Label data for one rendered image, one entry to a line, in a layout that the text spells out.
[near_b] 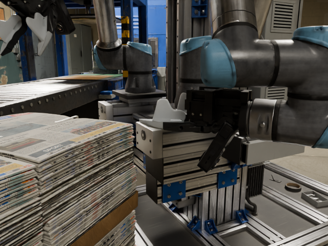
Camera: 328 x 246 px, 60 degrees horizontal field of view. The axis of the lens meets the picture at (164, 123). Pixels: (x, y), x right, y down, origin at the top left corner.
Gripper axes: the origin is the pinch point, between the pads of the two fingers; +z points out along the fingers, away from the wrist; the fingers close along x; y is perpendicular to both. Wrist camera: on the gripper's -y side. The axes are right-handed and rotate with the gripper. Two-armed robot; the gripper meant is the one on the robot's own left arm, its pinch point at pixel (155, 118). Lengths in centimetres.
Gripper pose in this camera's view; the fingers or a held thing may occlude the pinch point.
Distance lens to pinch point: 62.0
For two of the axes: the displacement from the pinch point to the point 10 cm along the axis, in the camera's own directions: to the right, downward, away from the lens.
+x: -4.7, 2.0, -8.6
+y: 0.0, -9.7, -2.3
